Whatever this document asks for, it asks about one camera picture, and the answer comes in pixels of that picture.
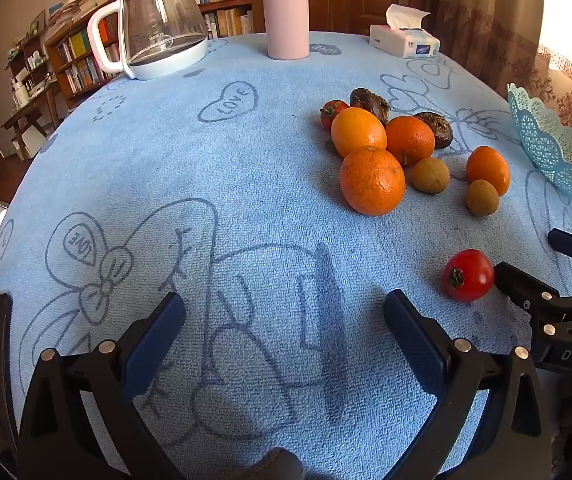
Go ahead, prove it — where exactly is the large red tomato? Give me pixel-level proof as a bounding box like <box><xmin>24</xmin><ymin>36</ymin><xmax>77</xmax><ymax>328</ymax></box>
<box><xmin>442</xmin><ymin>249</ymin><xmax>495</xmax><ymax>303</ymax></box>

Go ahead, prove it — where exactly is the wooden desk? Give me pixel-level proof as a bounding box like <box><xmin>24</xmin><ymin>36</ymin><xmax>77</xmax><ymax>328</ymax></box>
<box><xmin>1</xmin><ymin>80</ymin><xmax>63</xmax><ymax>162</ymax></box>

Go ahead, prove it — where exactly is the brown longan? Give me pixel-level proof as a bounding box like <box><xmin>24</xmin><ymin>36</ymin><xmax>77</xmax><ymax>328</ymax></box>
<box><xmin>466</xmin><ymin>179</ymin><xmax>500</xmax><ymax>217</ymax></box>
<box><xmin>410</xmin><ymin>157</ymin><xmax>451</xmax><ymax>195</ymax></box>

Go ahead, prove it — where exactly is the tissue pack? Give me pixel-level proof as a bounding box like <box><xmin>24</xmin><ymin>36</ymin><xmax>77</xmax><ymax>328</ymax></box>
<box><xmin>369</xmin><ymin>3</ymin><xmax>441</xmax><ymax>59</ymax></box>

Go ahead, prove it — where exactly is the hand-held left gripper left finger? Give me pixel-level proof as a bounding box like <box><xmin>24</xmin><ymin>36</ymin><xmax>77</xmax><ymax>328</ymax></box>
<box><xmin>18</xmin><ymin>291</ymin><xmax>187</xmax><ymax>480</ymax></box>

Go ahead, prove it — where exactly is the light blue lattice basket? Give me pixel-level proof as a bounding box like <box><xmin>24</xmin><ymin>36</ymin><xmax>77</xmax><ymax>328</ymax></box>
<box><xmin>507</xmin><ymin>82</ymin><xmax>572</xmax><ymax>205</ymax></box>

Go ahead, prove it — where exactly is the glass kettle with white handle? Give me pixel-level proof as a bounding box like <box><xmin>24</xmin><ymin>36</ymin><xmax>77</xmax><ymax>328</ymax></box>
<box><xmin>87</xmin><ymin>0</ymin><xmax>210</xmax><ymax>82</ymax></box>

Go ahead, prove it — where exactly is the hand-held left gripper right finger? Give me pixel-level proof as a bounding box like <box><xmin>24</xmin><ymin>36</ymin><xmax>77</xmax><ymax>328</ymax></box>
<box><xmin>383</xmin><ymin>289</ymin><xmax>554</xmax><ymax>480</ymax></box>

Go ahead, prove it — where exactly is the orange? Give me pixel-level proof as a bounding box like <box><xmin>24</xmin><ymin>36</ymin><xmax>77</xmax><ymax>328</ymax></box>
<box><xmin>338</xmin><ymin>145</ymin><xmax>407</xmax><ymax>217</ymax></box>
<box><xmin>330</xmin><ymin>107</ymin><xmax>388</xmax><ymax>159</ymax></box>
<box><xmin>466</xmin><ymin>145</ymin><xmax>511</xmax><ymax>197</ymax></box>
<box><xmin>385</xmin><ymin>116</ymin><xmax>436</xmax><ymax>167</ymax></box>

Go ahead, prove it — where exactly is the pink thermos bottle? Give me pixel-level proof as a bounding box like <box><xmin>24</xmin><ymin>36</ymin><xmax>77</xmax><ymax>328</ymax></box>
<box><xmin>259</xmin><ymin>0</ymin><xmax>311</xmax><ymax>61</ymax></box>

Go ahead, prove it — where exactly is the person's left hand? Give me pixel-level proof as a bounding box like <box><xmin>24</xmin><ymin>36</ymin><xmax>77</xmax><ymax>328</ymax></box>
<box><xmin>246</xmin><ymin>447</ymin><xmax>308</xmax><ymax>480</ymax></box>

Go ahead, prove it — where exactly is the small red tomato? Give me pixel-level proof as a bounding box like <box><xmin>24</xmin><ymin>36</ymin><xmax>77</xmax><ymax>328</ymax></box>
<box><xmin>320</xmin><ymin>100</ymin><xmax>350</xmax><ymax>132</ymax></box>

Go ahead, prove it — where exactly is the beige patterned curtain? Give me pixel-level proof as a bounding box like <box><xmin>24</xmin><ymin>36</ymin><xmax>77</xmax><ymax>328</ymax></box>
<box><xmin>436</xmin><ymin>0</ymin><xmax>572</xmax><ymax>241</ymax></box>

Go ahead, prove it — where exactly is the dark passion fruit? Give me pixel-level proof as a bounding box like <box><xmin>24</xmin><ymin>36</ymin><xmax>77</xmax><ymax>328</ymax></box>
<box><xmin>413</xmin><ymin>112</ymin><xmax>453</xmax><ymax>150</ymax></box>
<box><xmin>349</xmin><ymin>88</ymin><xmax>392</xmax><ymax>126</ymax></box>

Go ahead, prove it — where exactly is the small wooden shelf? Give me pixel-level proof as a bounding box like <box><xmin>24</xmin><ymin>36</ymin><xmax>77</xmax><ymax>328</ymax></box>
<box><xmin>7</xmin><ymin>35</ymin><xmax>51</xmax><ymax>111</ymax></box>

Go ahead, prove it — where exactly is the wooden bookshelf with books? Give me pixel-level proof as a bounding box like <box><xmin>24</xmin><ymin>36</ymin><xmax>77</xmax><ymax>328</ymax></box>
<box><xmin>43</xmin><ymin>0</ymin><xmax>267</xmax><ymax>111</ymax></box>

